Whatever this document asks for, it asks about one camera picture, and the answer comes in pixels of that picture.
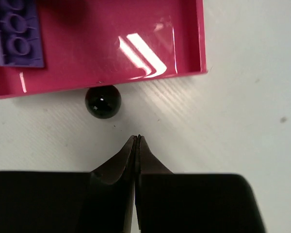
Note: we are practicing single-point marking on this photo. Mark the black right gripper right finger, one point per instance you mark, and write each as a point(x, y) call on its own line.
point(168, 202)

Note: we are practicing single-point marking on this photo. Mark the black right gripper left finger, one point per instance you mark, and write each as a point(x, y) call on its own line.
point(99, 201)

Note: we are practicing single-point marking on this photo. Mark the pink bottom drawer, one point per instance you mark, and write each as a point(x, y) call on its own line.
point(89, 43)

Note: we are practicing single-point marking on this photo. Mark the purple curved lego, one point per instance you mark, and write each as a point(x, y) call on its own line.
point(20, 37)

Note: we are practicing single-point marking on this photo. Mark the black bottom drawer knob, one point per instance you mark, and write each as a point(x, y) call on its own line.
point(103, 102)

